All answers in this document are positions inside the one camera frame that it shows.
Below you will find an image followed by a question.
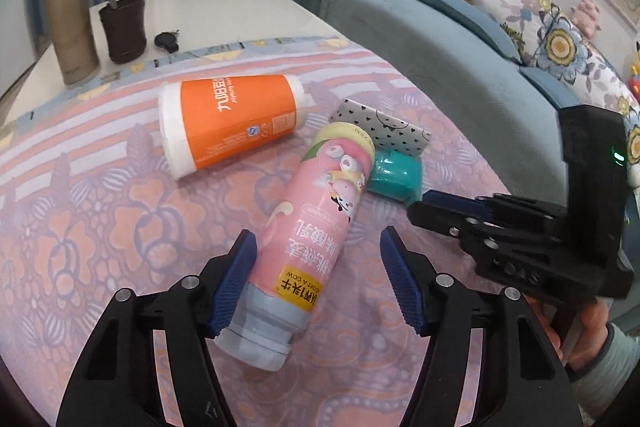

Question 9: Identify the blue cushion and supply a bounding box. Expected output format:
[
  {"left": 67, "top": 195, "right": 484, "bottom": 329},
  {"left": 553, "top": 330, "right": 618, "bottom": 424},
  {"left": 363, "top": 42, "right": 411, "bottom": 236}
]
[
  {"left": 395, "top": 0, "right": 523, "bottom": 62},
  {"left": 520, "top": 66, "right": 571, "bottom": 110}
]

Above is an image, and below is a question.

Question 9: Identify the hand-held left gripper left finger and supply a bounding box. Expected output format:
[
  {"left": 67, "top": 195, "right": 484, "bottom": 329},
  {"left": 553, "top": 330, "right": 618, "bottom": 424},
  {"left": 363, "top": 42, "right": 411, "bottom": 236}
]
[{"left": 59, "top": 229, "right": 259, "bottom": 427}]

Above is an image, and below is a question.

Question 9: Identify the orange white wipes roll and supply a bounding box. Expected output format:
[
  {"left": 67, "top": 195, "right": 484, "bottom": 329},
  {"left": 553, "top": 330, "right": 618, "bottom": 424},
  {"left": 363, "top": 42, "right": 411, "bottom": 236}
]
[{"left": 159, "top": 74, "right": 307, "bottom": 180}]

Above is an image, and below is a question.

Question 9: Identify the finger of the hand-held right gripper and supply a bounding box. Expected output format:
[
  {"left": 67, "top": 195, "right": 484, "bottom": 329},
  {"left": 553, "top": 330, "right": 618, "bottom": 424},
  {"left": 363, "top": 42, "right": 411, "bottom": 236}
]
[
  {"left": 406, "top": 201, "right": 551, "bottom": 259},
  {"left": 424, "top": 189, "right": 562, "bottom": 229}
]

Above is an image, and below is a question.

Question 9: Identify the person's right hand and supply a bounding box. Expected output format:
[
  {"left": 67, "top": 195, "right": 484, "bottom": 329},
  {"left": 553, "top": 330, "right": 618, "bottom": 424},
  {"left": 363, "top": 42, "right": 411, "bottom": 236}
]
[{"left": 527, "top": 297, "right": 616, "bottom": 370}]

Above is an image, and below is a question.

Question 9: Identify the polka dot tissue pack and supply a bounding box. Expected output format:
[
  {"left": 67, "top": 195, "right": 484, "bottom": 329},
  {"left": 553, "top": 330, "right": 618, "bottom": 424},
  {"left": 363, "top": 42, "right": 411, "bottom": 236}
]
[{"left": 334, "top": 99, "right": 432, "bottom": 160}]

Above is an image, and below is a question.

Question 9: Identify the person's right forearm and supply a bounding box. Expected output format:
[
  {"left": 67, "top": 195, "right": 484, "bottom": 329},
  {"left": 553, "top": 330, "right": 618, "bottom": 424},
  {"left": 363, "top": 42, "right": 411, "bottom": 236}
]
[{"left": 565, "top": 322, "right": 640, "bottom": 427}]

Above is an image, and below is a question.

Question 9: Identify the blue sofa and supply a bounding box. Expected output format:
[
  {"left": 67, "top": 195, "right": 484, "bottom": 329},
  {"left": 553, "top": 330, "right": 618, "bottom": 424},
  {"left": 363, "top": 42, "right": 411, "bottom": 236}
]
[{"left": 150, "top": 0, "right": 640, "bottom": 233}]

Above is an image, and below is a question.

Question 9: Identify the brown cup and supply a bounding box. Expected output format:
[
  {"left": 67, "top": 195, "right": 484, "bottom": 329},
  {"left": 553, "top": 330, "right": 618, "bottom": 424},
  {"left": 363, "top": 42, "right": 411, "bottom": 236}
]
[{"left": 97, "top": 0, "right": 147, "bottom": 64}]

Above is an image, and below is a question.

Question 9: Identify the pink yogurt bottle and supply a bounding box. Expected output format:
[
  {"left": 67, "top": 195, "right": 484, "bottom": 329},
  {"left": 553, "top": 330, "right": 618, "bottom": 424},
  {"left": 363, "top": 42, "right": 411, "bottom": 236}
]
[{"left": 214, "top": 122, "right": 376, "bottom": 373}]

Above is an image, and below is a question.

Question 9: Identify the white coffee table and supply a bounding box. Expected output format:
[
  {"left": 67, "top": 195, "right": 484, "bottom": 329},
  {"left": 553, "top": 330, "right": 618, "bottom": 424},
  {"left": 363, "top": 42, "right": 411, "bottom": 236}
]
[{"left": 0, "top": 0, "right": 351, "bottom": 128}]

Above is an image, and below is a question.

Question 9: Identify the black key fob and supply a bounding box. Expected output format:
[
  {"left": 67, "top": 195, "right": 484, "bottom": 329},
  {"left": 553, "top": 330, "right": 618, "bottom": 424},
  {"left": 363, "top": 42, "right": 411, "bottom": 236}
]
[{"left": 154, "top": 28, "right": 181, "bottom": 54}]

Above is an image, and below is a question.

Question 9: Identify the teal plastic container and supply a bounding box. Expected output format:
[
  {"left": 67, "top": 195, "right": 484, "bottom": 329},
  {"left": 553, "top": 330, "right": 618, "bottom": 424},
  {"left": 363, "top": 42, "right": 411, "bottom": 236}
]
[{"left": 367, "top": 149, "right": 423, "bottom": 202}]

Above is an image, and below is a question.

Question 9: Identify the pink floral blanket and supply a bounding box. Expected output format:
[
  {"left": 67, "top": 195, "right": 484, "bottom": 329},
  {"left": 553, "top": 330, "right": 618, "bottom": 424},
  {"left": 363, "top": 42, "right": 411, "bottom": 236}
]
[{"left": 0, "top": 38, "right": 566, "bottom": 427}]

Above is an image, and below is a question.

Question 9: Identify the pink pig plush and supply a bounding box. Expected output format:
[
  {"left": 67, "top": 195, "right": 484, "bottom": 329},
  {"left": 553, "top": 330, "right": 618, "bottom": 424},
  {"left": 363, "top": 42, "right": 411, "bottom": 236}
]
[{"left": 571, "top": 0, "right": 601, "bottom": 36}]

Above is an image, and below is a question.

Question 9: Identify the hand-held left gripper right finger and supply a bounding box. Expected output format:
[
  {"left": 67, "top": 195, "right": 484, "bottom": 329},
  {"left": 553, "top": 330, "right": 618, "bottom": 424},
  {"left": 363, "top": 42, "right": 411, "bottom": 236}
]
[{"left": 380, "top": 227, "right": 583, "bottom": 427}]

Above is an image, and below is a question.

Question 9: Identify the gold thermos bottle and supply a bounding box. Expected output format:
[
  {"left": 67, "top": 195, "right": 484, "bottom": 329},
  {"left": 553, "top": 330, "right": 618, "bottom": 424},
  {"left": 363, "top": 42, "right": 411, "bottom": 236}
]
[{"left": 44, "top": 0, "right": 99, "bottom": 86}]

